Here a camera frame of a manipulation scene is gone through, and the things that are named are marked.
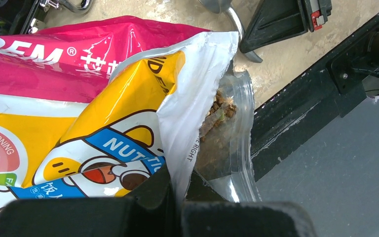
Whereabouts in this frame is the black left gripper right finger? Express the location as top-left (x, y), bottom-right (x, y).
top-left (181, 170), bottom-right (318, 237)

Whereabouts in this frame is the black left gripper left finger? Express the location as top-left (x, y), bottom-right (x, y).
top-left (0, 165), bottom-right (173, 237)

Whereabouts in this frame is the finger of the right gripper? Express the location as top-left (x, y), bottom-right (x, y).
top-left (240, 0), bottom-right (332, 53)

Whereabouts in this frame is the grey metal scoop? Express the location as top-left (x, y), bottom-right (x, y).
top-left (198, 0), bottom-right (263, 63)

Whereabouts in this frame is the pet food bag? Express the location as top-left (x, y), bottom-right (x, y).
top-left (0, 16), bottom-right (259, 213)

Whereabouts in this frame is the black poker chip case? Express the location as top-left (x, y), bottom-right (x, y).
top-left (0, 0), bottom-right (94, 41)

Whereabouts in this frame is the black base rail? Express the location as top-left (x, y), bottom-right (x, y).
top-left (251, 14), bottom-right (379, 180)

